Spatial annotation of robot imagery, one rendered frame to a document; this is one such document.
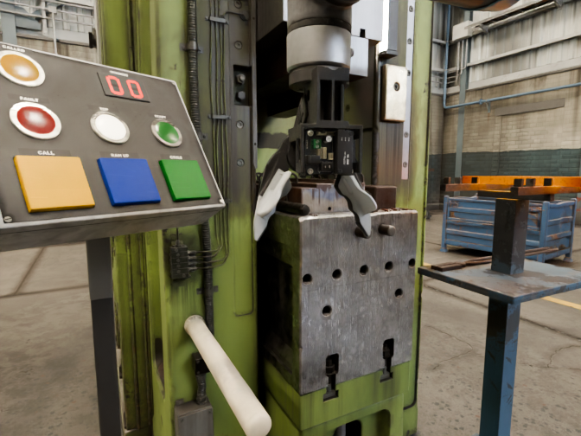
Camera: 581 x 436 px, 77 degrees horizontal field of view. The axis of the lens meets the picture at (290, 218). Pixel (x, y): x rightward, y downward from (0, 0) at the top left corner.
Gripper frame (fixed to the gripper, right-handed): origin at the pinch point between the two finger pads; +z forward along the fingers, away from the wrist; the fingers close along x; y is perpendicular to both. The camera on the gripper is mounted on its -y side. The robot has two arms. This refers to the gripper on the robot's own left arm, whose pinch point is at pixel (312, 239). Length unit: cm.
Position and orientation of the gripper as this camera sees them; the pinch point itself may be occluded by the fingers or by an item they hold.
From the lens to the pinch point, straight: 48.3
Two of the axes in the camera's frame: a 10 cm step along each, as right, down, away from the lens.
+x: 9.7, -0.3, 2.3
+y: 2.3, 1.2, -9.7
